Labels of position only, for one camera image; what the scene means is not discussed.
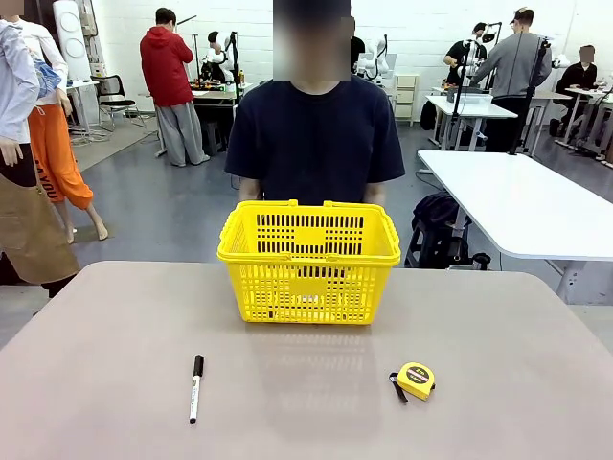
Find person's left forearm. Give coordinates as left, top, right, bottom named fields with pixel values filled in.
left=362, top=181, right=388, bottom=206

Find person's right forearm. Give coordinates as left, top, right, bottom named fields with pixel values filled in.
left=238, top=177, right=265, bottom=203

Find yellow plastic shopping basket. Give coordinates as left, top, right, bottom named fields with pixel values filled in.
left=216, top=198, right=402, bottom=326

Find person in navy t-shirt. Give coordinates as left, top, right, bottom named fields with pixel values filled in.
left=223, top=0, right=406, bottom=205

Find person in red hoodie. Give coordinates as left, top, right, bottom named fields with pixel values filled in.
left=139, top=7, right=211, bottom=169

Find person in black jacket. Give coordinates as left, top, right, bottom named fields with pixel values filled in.
left=443, top=22, right=490, bottom=86

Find person in grey sweater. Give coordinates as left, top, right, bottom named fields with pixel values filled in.
left=471, top=7, right=554, bottom=154

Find seated person in black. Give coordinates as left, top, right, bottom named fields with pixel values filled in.
left=556, top=45, right=601, bottom=136

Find black backpack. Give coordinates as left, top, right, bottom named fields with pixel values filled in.
left=409, top=191, right=474, bottom=269

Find white drawer cabinet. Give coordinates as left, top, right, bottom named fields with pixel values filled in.
left=393, top=72, right=420, bottom=122

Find yellow tape measure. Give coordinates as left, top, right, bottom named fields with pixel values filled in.
left=387, top=361, right=438, bottom=404

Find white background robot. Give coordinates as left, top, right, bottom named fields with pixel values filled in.
left=204, top=30, right=240, bottom=85
left=362, top=33, right=399, bottom=81

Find white marker black cap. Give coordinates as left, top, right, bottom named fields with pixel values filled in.
left=188, top=354, right=206, bottom=425

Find white work table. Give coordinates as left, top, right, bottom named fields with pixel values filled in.
left=424, top=93, right=519, bottom=150

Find large white table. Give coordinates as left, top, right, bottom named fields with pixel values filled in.
left=416, top=149, right=613, bottom=304

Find black office chair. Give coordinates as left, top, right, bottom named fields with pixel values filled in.
left=89, top=74, right=147, bottom=131

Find mannequin white top orange pants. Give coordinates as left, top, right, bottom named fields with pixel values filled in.
left=0, top=0, right=110, bottom=243

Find black tripod stand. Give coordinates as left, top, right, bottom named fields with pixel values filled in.
left=509, top=36, right=553, bottom=157

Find mannequin grey shirt brown apron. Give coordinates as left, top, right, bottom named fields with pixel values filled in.
left=0, top=18, right=81, bottom=299

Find white tall appliance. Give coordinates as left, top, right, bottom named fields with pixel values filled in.
left=52, top=0, right=93, bottom=81

